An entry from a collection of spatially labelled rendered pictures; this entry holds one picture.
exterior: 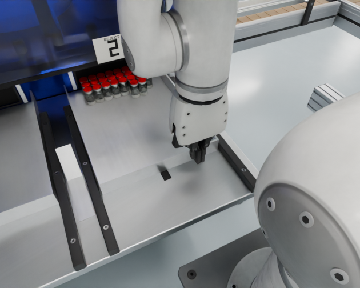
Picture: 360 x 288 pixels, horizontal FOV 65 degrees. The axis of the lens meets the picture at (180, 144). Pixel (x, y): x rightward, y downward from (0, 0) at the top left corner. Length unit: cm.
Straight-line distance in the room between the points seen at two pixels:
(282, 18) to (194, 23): 76
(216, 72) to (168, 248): 115
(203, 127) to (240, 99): 172
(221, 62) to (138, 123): 34
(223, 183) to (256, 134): 139
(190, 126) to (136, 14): 22
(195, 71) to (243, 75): 207
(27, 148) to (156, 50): 45
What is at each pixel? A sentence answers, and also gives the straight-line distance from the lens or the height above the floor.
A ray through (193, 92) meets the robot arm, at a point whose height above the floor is 110.
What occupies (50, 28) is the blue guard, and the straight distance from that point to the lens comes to 67.
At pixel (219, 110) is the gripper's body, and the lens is 49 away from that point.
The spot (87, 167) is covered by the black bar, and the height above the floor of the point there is 90.
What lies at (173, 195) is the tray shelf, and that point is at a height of 88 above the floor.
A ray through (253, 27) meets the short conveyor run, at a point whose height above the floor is 92.
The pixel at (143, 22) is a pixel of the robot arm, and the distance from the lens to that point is 33.
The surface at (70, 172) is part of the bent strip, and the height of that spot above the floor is 89.
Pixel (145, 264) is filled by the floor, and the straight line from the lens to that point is 145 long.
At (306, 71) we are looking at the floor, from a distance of 267.
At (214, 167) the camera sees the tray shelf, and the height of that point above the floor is 88.
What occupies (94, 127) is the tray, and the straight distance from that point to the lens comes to 71.
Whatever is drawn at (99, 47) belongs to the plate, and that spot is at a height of 103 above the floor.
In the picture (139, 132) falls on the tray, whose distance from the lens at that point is 67.
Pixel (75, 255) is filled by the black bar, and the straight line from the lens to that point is 52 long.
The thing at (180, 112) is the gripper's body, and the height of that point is 105.
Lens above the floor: 136
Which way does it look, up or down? 48 degrees down
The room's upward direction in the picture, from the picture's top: straight up
